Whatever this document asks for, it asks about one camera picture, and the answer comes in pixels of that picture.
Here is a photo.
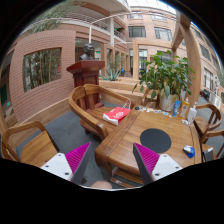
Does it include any dark bronze bust statue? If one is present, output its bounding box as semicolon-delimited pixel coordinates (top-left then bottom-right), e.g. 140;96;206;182
79;43;94;60

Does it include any potted green leafy plant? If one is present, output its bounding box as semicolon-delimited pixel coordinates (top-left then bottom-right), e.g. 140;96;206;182
139;52;194;112

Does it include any agave plant in planter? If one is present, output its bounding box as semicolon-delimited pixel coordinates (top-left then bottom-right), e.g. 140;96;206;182
101;65;121;81

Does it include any blue and white mouse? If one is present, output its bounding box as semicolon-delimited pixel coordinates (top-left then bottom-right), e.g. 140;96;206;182
183;145;195;158

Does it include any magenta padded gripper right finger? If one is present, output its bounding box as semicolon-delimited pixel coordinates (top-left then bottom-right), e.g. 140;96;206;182
133;143;182;185

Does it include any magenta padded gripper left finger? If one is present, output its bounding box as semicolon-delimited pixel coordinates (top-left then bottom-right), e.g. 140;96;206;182
42;142;91;185

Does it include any wooden armchair at left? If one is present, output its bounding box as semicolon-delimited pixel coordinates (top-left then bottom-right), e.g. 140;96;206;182
1;121;59;167

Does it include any yellow-capped sanitizer bottle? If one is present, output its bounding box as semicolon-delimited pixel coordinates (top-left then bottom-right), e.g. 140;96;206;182
179;97;189;119

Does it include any wooden pergola post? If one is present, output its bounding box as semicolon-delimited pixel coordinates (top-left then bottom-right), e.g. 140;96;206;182
171;11;201;106

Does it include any wooden armchair at right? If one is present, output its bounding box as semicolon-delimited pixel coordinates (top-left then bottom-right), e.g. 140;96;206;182
193;103;224;161

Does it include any red-brown wooden pedestal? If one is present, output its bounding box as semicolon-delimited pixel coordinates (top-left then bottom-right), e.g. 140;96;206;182
67;60;105;115

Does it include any clear plastic water bottle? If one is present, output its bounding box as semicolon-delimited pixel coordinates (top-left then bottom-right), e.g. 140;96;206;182
187;104;197;124

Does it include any blue tube container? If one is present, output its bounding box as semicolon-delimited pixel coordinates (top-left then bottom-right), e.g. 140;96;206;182
172;100;181;117

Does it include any round black mouse pad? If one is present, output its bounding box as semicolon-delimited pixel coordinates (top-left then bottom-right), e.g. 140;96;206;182
140;128;171;153

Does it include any red and white shopping bag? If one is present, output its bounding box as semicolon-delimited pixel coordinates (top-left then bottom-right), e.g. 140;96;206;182
103;107;131;125

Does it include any dark phone at table edge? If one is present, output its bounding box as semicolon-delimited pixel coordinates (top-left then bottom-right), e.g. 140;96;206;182
203;148;214;162

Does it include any wooden armchair with bag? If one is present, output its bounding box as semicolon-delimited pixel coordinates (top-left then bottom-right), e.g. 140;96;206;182
68;84;135;140

